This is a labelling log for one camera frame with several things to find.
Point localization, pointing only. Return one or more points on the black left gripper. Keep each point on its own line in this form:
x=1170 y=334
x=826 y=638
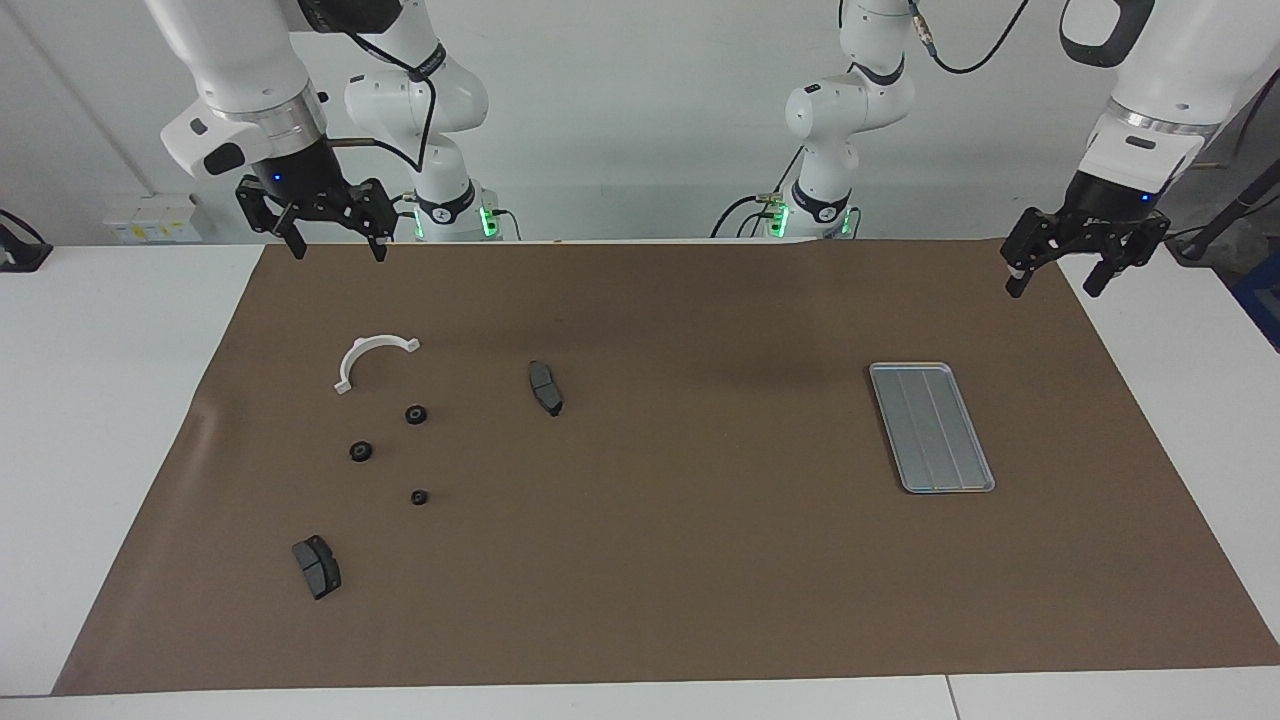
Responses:
x=1100 y=210

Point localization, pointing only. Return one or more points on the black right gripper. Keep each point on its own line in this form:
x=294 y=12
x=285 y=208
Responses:
x=300 y=175

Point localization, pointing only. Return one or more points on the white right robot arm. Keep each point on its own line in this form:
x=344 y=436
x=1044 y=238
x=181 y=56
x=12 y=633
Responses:
x=240 y=60

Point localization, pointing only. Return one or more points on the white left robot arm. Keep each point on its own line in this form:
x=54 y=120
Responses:
x=1180 y=60

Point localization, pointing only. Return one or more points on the silver metal tray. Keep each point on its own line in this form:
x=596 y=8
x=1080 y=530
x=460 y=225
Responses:
x=930 y=430

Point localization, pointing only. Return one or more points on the black stand pole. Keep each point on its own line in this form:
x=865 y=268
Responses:
x=1215 y=225

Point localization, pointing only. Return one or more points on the white power socket box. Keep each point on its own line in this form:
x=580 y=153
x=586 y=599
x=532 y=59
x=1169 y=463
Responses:
x=150 y=218

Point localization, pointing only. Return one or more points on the blue crate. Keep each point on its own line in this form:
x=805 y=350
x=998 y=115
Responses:
x=1262 y=300

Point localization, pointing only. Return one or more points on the dark grey brake pad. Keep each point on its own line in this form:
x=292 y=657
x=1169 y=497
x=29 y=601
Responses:
x=318 y=570
x=545 y=385

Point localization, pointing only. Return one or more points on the brown table mat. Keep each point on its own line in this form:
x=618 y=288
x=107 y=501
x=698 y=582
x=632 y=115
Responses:
x=700 y=560

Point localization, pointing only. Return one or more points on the white curved plastic bracket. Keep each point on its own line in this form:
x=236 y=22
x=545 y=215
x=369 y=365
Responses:
x=352 y=358

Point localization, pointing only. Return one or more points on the black clamp mount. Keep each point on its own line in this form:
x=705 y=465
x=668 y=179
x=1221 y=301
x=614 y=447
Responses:
x=20 y=255

